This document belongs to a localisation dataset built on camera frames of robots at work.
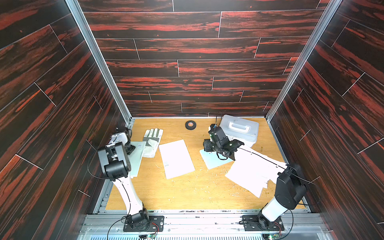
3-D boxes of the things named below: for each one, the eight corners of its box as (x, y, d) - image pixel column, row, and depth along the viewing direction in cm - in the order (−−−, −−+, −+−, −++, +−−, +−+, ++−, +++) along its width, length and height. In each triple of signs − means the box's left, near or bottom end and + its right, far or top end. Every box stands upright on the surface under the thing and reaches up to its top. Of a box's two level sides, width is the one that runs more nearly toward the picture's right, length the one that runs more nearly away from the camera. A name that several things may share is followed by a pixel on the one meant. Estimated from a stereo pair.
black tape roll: (183, 127, 118) (183, 125, 116) (189, 120, 123) (189, 118, 121) (191, 131, 115) (191, 129, 113) (197, 125, 120) (198, 123, 118)
